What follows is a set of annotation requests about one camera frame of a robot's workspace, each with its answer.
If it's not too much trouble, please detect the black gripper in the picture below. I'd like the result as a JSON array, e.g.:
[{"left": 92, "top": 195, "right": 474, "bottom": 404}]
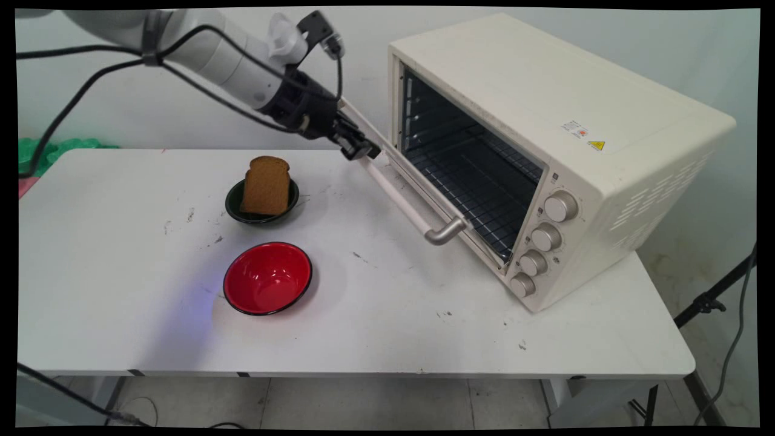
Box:
[{"left": 260, "top": 68, "right": 383, "bottom": 162}]

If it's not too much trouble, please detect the oven door with handle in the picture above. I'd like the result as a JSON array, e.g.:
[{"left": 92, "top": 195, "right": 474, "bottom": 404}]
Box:
[{"left": 337, "top": 97, "right": 510, "bottom": 271}]

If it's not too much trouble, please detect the brown bread slice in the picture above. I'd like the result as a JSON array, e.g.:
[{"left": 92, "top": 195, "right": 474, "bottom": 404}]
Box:
[{"left": 240, "top": 156, "right": 291, "bottom": 216}]

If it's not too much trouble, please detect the metal oven rack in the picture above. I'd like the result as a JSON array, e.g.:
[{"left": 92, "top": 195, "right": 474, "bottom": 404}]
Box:
[{"left": 404, "top": 124, "right": 544, "bottom": 262}]

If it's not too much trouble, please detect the dark green bowl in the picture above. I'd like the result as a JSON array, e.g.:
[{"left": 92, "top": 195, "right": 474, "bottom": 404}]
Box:
[{"left": 225, "top": 178, "right": 300, "bottom": 225}]

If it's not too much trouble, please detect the red bowl with black rim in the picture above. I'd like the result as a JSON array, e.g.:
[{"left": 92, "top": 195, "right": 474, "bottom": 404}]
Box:
[{"left": 223, "top": 242, "right": 313, "bottom": 316}]

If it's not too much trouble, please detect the silver oven knob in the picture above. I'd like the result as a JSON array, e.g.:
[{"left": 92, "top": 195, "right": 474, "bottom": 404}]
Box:
[
  {"left": 509, "top": 272, "right": 536, "bottom": 299},
  {"left": 544, "top": 191, "right": 579, "bottom": 223},
  {"left": 519, "top": 249, "right": 548, "bottom": 277},
  {"left": 531, "top": 222, "right": 562, "bottom": 253}
]

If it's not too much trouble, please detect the cream toaster oven body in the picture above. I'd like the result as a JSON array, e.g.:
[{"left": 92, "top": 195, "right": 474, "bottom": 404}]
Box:
[{"left": 387, "top": 13, "right": 737, "bottom": 314}]

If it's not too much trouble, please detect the green foam mat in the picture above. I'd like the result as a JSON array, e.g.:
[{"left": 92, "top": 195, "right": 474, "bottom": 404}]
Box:
[{"left": 18, "top": 137, "right": 120, "bottom": 177}]

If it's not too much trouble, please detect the white table leg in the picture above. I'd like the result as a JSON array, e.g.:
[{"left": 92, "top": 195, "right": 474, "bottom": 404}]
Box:
[{"left": 84, "top": 375, "right": 129, "bottom": 424}]

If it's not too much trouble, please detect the black tripod stand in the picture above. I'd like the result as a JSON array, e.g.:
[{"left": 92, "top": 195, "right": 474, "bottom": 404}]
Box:
[{"left": 643, "top": 245, "right": 757, "bottom": 428}]

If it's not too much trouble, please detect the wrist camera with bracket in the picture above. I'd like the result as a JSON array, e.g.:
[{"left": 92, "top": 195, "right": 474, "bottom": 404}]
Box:
[{"left": 266, "top": 10, "right": 346, "bottom": 66}]

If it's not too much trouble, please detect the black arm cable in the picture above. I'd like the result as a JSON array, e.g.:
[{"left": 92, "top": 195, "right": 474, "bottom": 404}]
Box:
[{"left": 17, "top": 24, "right": 345, "bottom": 180}]

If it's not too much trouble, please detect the black floor cable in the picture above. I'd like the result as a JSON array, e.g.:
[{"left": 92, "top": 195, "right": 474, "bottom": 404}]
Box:
[{"left": 17, "top": 362, "right": 153, "bottom": 428}]

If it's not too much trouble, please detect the grey hanging cable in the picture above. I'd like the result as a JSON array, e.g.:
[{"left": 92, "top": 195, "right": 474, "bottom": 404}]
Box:
[{"left": 693, "top": 254, "right": 757, "bottom": 427}]

